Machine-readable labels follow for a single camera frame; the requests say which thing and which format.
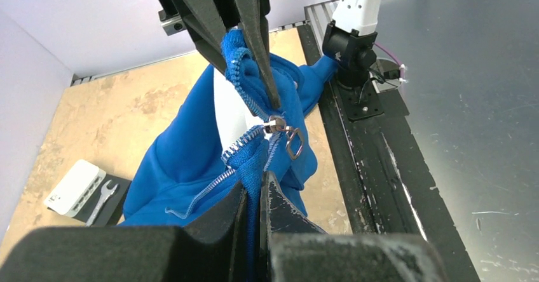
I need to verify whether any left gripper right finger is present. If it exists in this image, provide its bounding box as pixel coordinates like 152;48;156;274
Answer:
256;172;448;281

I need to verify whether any white small box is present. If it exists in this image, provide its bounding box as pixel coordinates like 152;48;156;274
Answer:
43;159;106;218

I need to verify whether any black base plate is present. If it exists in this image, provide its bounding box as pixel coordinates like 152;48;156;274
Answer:
297;22;482;282

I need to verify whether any black flat block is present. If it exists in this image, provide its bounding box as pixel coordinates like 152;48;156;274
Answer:
74;174;131;227

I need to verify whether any silver wrench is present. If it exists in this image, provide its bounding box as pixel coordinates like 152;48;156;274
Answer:
85;180;119;227

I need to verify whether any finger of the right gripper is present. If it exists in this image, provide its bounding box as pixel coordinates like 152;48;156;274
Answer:
234;0;281;109
163;0;227;73

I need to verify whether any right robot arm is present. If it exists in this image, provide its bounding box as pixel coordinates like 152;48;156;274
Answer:
158;0;381;109

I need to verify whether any aluminium frame rail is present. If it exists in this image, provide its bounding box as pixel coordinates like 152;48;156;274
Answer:
69;0;340;86

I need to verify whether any blue zip jacket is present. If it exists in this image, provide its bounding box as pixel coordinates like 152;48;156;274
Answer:
123;29;338;281

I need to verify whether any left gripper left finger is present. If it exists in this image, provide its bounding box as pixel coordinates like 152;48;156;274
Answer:
1;184;247;281

